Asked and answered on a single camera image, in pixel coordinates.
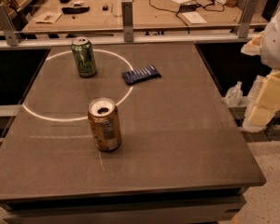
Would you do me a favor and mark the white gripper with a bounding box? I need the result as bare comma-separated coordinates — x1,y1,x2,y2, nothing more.
241,9,280,133

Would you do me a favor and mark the blue rxbar blueberry wrapper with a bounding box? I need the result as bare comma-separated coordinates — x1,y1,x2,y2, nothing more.
121,65,161,86

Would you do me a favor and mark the orange soda can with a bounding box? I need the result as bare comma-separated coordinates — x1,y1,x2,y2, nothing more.
88,98,121,151

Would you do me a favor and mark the green soda can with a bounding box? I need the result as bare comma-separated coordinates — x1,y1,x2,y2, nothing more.
71,36,97,77

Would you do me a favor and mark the clear small bottle left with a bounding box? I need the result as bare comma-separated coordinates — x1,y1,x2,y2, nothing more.
224,81,243,106

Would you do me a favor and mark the white label card right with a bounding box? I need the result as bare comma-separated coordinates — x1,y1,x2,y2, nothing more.
183,11,206,24

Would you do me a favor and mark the black power adapter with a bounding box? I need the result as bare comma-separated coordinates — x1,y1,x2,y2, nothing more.
179,3,199,12

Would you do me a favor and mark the black flat tool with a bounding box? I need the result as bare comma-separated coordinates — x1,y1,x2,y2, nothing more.
62,7,90,15

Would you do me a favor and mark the white paper card left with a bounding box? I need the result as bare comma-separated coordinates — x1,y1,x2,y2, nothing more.
34,11,62,24

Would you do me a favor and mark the metal bracket post right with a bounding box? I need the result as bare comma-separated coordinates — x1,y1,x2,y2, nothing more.
235,0,259,38

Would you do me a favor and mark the metal bracket post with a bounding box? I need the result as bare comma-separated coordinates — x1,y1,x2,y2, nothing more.
235,0,259,38
121,1,133,42
0,5,21,46

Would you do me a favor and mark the metal bracket post centre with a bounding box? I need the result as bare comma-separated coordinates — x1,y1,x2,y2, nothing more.
121,1,133,42

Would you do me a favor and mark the metal bracket post left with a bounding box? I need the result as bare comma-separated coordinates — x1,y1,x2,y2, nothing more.
0,5,21,46

